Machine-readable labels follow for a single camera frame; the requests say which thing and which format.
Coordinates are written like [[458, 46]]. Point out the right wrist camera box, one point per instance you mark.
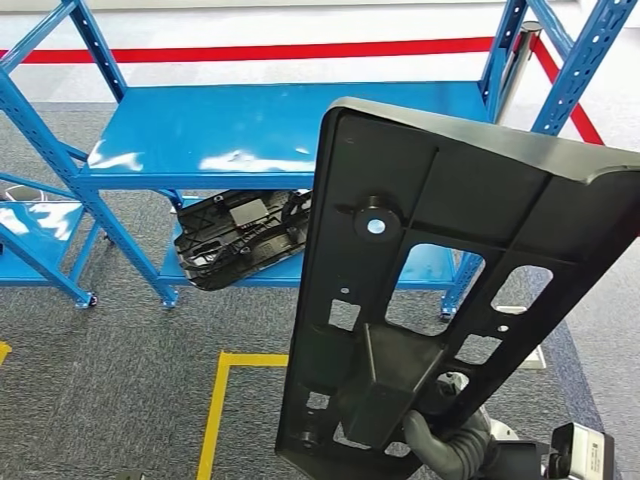
[[585, 454]]

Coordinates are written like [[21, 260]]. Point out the white square floor plate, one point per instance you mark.
[[532, 361]]

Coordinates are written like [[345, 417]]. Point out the black ribbed plastic part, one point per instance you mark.
[[235, 238]]

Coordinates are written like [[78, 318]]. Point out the small blue shelf rack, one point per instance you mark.
[[20, 265]]

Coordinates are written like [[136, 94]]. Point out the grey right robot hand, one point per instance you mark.
[[450, 457]]

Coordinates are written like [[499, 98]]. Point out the silver round floor base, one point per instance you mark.
[[25, 192]]

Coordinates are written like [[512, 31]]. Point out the red barrier belt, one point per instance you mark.
[[585, 122], [250, 52]]

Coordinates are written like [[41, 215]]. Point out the black plastic panel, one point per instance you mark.
[[380, 166]]

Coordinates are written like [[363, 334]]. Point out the silver stanchion post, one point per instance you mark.
[[520, 60]]

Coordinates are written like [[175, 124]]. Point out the yellow floor tape outline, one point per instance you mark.
[[4, 352], [215, 411]]

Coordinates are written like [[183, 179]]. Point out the blue metal shelf rack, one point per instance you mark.
[[225, 126]]

